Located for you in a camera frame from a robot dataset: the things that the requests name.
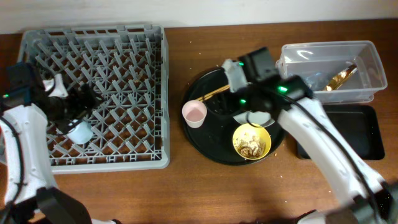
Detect wooden chopstick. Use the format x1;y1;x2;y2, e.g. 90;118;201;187
197;88;228;102
197;85;229;101

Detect light blue cup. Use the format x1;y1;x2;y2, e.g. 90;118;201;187
67;121;94;144

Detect yellow bowl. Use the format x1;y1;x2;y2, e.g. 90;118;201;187
233;123;272;161

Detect clear plastic waste bin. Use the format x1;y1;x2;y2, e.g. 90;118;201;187
276;40;387;104

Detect grey round plate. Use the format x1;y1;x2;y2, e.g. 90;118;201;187
233;111;275;128

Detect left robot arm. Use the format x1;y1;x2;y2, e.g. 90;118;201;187
1;62;103;223

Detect food scraps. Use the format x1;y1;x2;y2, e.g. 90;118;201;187
234;133;266;159

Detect black rectangular tray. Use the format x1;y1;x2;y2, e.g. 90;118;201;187
295;104;386;161

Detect round black serving tray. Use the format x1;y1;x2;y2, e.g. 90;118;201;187
180;68;287;166

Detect grey plastic dishwasher rack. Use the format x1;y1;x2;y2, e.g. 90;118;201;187
18;24;170;174

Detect gold snack wrapper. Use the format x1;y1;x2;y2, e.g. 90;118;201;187
323;64;358;91

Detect pink cup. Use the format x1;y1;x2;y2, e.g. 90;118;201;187
182;100;207;128

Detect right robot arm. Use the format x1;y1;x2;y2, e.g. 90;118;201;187
216;47;397;223

